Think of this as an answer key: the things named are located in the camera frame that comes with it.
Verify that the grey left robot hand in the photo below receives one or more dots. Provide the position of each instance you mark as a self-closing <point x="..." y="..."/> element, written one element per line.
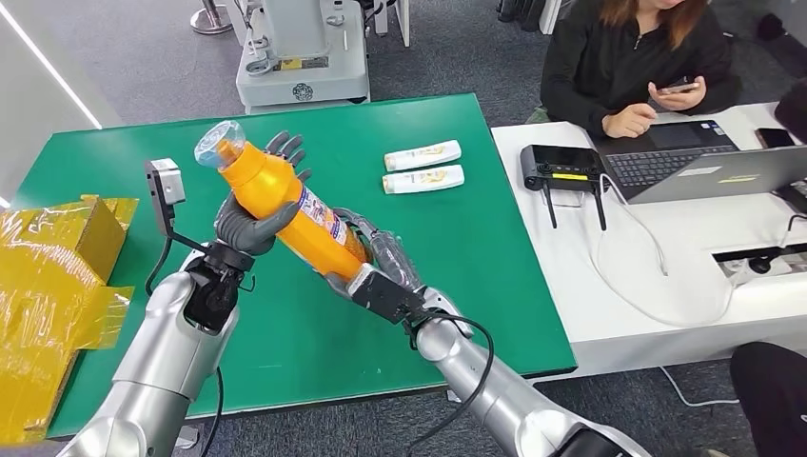
<point x="249" y="233"/>

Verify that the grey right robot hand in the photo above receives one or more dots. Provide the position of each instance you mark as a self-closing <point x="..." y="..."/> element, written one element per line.
<point x="394" y="258"/>

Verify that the orange bottle with clear cap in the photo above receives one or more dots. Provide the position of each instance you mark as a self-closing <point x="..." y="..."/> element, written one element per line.
<point x="265" y="180"/>

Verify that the pale smartphone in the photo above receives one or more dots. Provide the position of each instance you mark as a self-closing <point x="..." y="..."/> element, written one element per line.
<point x="679" y="87"/>

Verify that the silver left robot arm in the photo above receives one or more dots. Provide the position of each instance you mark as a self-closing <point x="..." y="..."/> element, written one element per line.
<point x="161" y="353"/>

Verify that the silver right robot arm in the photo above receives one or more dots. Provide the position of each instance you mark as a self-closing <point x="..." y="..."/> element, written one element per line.
<point x="498" y="397"/>

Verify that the white shampoo bottle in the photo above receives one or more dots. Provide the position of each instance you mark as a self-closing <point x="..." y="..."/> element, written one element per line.
<point x="422" y="155"/>
<point x="422" y="180"/>

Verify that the white table foot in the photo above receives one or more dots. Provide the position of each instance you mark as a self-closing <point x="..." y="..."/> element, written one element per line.
<point x="186" y="438"/>
<point x="452" y="397"/>

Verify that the white lift column machine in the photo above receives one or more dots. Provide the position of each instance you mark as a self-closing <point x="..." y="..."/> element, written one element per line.
<point x="302" y="69"/>

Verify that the black controller with antennas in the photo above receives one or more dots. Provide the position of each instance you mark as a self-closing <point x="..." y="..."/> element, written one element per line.
<point x="558" y="164"/>

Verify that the yellow cardboard box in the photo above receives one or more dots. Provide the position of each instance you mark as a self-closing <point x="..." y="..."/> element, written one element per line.
<point x="57" y="277"/>

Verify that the metal stanchion base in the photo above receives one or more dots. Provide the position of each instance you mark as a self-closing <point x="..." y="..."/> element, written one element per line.
<point x="211" y="22"/>

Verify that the white furniture panel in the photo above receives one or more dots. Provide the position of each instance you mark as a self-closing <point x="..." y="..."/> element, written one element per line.
<point x="402" y="19"/>

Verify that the person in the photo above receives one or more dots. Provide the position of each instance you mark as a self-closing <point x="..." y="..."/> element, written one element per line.
<point x="605" y="69"/>
<point x="772" y="403"/>

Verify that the open grey laptop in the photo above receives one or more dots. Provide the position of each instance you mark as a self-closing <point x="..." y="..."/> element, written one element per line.
<point x="706" y="173"/>

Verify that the desk socket tray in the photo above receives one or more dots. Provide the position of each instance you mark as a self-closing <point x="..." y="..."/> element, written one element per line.
<point x="788" y="255"/>

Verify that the black smartphone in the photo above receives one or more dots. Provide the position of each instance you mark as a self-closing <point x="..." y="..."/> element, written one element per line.
<point x="775" y="137"/>

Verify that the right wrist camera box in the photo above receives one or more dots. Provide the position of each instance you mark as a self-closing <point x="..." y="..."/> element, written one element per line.
<point x="384" y="293"/>

